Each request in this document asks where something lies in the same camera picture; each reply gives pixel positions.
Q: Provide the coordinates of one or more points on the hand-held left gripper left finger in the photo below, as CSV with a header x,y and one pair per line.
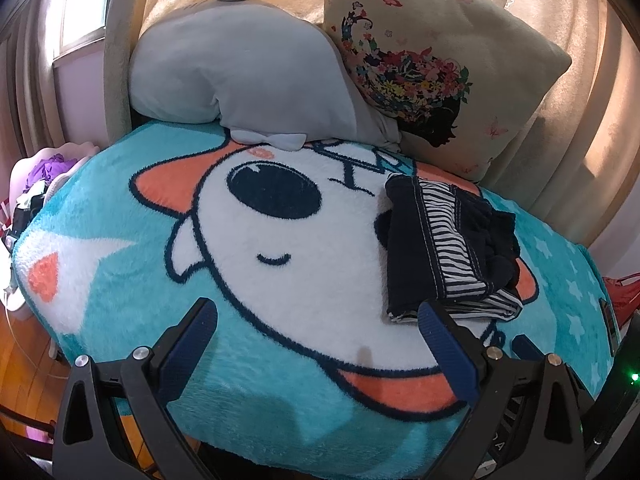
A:
x,y
187,356

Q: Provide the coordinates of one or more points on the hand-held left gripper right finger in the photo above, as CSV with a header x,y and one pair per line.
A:
x,y
450,356

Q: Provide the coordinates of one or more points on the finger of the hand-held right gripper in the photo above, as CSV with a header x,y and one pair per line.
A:
x,y
529,347

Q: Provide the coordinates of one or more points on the navy white striped pants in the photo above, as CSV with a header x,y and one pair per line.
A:
x,y
450,240

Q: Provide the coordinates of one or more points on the black smartphone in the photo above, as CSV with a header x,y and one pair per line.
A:
x,y
609,325

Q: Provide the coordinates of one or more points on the turquoise cartoon printed blanket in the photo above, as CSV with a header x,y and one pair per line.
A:
x,y
150,270

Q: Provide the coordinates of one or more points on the red cloth bag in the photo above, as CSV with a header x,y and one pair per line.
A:
x,y
625,295

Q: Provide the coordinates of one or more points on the purple cloth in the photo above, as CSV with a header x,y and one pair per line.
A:
x,y
50,169

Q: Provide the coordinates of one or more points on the cream bed headboard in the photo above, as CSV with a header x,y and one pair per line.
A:
x,y
117,75

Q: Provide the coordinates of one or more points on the grey plush pillow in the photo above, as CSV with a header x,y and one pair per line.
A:
x,y
240,65

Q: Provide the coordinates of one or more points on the beige floral print pillow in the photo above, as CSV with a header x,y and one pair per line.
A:
x,y
500,50

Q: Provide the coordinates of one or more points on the brown side curtain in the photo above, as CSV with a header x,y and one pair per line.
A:
x,y
30,95

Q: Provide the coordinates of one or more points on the window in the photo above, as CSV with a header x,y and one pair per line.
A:
x,y
80,5

